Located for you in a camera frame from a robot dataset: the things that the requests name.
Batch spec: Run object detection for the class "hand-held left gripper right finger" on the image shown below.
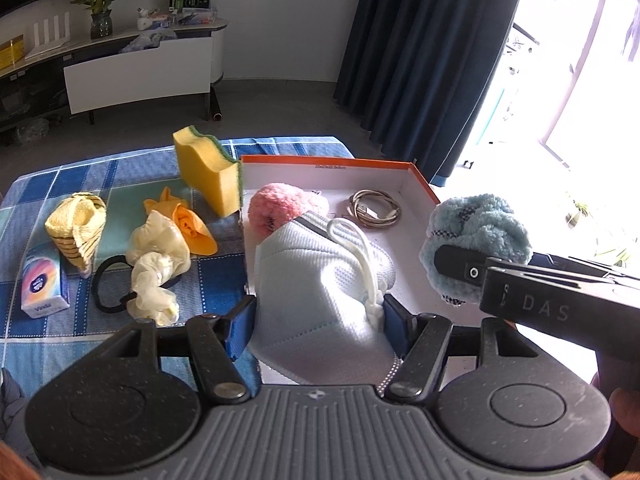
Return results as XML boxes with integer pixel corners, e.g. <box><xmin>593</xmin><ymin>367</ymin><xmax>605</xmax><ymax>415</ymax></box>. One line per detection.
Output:
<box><xmin>382</xmin><ymin>294</ymin><xmax>532</xmax><ymax>405</ymax></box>

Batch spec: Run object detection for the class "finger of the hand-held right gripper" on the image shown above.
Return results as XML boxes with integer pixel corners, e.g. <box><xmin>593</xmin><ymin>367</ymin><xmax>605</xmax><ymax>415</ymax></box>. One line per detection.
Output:
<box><xmin>433</xmin><ymin>245</ymin><xmax>493</xmax><ymax>284</ymax></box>

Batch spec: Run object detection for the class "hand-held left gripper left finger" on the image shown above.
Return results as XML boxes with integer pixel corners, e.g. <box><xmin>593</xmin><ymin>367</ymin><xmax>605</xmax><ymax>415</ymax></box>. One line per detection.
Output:
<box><xmin>112</xmin><ymin>296</ymin><xmax>259</xmax><ymax>407</ymax></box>

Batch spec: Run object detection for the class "light blue fluffy sock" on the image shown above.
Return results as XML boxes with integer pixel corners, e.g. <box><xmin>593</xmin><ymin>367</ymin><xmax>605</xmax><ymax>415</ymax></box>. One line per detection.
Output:
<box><xmin>419</xmin><ymin>192</ymin><xmax>533</xmax><ymax>306</ymax></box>

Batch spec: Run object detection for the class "white face mask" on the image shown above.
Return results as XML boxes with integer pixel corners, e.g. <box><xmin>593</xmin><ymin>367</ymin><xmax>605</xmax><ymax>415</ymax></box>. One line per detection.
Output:
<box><xmin>247</xmin><ymin>210</ymin><xmax>401</xmax><ymax>387</ymax></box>

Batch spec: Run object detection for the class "cream scrunchie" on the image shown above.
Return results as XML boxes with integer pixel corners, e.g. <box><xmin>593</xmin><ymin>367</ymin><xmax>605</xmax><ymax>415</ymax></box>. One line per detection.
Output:
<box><xmin>125</xmin><ymin>210</ymin><xmax>192</xmax><ymax>325</ymax></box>

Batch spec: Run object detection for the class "orange rubber glove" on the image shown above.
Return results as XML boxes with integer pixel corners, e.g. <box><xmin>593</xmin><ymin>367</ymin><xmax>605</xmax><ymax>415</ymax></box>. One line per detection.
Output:
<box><xmin>143</xmin><ymin>186</ymin><xmax>219</xmax><ymax>256</ymax></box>

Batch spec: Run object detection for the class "pink fluffy sock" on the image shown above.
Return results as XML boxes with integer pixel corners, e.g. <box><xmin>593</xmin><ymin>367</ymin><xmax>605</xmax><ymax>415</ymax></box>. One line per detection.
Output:
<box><xmin>248</xmin><ymin>182</ymin><xmax>331</xmax><ymax>237</ymax></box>

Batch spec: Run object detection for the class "white box with orange rim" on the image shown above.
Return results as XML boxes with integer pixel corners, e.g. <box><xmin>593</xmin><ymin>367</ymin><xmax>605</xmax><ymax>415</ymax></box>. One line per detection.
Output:
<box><xmin>238</xmin><ymin>155</ymin><xmax>490</xmax><ymax>387</ymax></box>

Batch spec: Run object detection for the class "black hair tie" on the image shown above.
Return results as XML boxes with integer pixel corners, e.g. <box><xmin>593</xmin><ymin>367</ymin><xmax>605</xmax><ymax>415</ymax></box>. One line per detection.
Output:
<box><xmin>91</xmin><ymin>254</ymin><xmax>181</xmax><ymax>315</ymax></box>

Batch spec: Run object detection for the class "yellow striped knit pouch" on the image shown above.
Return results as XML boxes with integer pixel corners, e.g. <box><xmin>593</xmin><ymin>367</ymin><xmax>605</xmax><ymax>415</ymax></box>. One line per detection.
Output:
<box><xmin>45</xmin><ymin>192</ymin><xmax>108</xmax><ymax>278</ymax></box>

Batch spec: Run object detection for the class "colourful tissue packet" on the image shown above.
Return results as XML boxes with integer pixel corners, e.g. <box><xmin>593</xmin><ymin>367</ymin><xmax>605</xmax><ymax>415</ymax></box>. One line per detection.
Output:
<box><xmin>21</xmin><ymin>246</ymin><xmax>70</xmax><ymax>319</ymax></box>

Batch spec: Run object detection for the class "person's right hand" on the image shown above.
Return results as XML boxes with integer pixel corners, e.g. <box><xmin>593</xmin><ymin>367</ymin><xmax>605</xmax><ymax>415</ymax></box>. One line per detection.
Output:
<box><xmin>591</xmin><ymin>375</ymin><xmax>640</xmax><ymax>480</ymax></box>

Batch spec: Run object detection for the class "yellow sponge with green pad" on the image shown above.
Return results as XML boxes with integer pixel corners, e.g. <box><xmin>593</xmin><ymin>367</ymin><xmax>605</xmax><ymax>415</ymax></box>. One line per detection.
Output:
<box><xmin>172</xmin><ymin>126</ymin><xmax>244</xmax><ymax>219</ymax></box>

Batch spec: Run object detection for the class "blue checked tablecloth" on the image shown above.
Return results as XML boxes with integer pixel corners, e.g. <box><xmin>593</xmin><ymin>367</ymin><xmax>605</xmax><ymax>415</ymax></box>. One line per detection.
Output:
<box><xmin>0</xmin><ymin>135</ymin><xmax>358</xmax><ymax>397</ymax></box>

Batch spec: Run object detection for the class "dark blue curtain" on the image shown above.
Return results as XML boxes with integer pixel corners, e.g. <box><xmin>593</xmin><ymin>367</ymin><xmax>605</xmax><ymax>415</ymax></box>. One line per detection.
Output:
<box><xmin>334</xmin><ymin>0</ymin><xmax>533</xmax><ymax>181</ymax></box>

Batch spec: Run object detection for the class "white open drawer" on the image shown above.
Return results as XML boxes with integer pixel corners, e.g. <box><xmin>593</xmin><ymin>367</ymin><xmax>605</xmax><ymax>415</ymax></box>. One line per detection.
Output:
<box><xmin>63</xmin><ymin>37</ymin><xmax>212</xmax><ymax>116</ymax></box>

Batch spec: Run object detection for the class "clear plastic bag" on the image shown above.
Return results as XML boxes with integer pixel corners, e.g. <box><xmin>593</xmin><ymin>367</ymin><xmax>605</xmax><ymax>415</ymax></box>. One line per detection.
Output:
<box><xmin>15</xmin><ymin>117</ymin><xmax>51</xmax><ymax>147</ymax></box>

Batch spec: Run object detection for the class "blue grey cloth in drawer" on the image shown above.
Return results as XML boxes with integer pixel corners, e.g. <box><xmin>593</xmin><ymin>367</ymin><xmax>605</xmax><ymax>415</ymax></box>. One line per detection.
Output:
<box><xmin>120</xmin><ymin>29</ymin><xmax>178</xmax><ymax>53</ymax></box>

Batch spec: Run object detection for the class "clear plastic tray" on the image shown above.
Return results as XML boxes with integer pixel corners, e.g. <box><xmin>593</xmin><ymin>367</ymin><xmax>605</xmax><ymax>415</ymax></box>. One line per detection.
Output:
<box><xmin>175</xmin><ymin>7</ymin><xmax>221</xmax><ymax>27</ymax></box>

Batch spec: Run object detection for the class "long media cabinet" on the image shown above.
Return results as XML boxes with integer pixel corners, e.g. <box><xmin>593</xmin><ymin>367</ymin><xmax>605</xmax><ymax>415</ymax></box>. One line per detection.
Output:
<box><xmin>0</xmin><ymin>17</ymin><xmax>228</xmax><ymax>135</ymax></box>

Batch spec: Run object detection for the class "white router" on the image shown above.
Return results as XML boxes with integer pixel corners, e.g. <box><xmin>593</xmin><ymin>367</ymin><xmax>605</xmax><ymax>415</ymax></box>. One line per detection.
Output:
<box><xmin>25</xmin><ymin>15</ymin><xmax>68</xmax><ymax>58</ymax></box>

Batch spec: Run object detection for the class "yellow tin box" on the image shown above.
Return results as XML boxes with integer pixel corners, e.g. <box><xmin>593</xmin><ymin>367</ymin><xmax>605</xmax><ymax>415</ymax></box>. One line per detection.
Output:
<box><xmin>0</xmin><ymin>35</ymin><xmax>26</xmax><ymax>70</ymax></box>

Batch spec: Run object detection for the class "coiled beige cable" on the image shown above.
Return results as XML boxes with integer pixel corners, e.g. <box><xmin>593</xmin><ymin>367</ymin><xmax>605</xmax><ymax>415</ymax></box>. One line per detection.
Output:
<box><xmin>345</xmin><ymin>189</ymin><xmax>402</xmax><ymax>229</ymax></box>

